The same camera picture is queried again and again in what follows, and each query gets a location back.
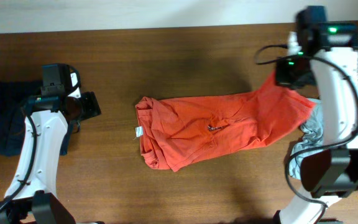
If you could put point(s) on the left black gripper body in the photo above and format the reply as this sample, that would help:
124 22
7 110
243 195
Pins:
87 107

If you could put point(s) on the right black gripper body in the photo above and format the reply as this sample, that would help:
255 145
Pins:
293 73

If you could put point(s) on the orange McKinney Boyd soccer shirt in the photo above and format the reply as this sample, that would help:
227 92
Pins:
178 132

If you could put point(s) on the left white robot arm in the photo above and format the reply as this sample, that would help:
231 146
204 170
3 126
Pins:
33 189

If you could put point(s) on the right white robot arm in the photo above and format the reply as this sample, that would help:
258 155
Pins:
324 54

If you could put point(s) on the light grey-blue shirt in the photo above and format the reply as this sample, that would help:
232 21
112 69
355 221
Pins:
312 130

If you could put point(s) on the folded navy blue garment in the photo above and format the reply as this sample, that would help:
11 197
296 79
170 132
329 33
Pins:
2 124

